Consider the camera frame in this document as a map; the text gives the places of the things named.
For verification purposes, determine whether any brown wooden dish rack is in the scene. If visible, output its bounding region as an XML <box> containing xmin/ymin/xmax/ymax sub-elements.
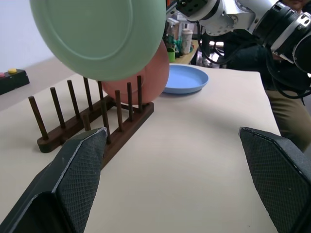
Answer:
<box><xmin>28</xmin><ymin>75</ymin><xmax>155</xmax><ymax>169</ymax></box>

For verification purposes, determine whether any cream table cloth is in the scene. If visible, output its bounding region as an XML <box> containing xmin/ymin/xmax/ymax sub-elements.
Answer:
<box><xmin>0</xmin><ymin>64</ymin><xmax>282</xmax><ymax>233</ymax></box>

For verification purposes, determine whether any light blue plastic plate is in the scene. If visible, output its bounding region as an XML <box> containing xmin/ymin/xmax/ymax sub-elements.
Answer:
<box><xmin>161</xmin><ymin>64</ymin><xmax>209</xmax><ymax>95</ymax></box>

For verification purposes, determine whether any light green plastic plate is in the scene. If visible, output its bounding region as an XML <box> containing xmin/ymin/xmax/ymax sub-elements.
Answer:
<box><xmin>29</xmin><ymin>0</ymin><xmax>167</xmax><ymax>82</ymax></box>

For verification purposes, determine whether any clear spray bottle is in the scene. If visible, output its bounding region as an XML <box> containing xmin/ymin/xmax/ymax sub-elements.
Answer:
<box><xmin>167</xmin><ymin>19</ymin><xmax>176</xmax><ymax>48</ymax></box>

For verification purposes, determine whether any pink red plastic plate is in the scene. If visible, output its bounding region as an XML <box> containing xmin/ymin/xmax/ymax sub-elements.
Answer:
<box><xmin>101</xmin><ymin>38</ymin><xmax>171</xmax><ymax>105</ymax></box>

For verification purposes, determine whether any black button box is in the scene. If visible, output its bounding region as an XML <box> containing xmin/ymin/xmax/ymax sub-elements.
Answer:
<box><xmin>0</xmin><ymin>69</ymin><xmax>30</xmax><ymax>96</ymax></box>

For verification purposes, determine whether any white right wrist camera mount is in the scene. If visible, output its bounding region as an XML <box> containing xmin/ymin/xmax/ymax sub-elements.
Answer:
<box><xmin>187</xmin><ymin>0</ymin><xmax>222</xmax><ymax>24</ymax></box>

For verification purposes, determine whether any white lidded tumbler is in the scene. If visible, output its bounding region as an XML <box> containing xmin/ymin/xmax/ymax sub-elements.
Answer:
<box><xmin>181</xmin><ymin>28</ymin><xmax>193</xmax><ymax>55</ymax></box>

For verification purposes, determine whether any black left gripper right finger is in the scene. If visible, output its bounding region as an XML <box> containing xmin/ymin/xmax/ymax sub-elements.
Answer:
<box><xmin>238</xmin><ymin>126</ymin><xmax>311</xmax><ymax>233</ymax></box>

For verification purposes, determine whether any person in dark jacket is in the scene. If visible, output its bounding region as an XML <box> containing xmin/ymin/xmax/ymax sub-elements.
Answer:
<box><xmin>223</xmin><ymin>0</ymin><xmax>311</xmax><ymax>156</ymax></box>

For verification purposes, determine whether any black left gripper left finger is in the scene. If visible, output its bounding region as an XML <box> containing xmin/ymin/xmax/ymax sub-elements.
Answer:
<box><xmin>0</xmin><ymin>126</ymin><xmax>108</xmax><ymax>233</ymax></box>

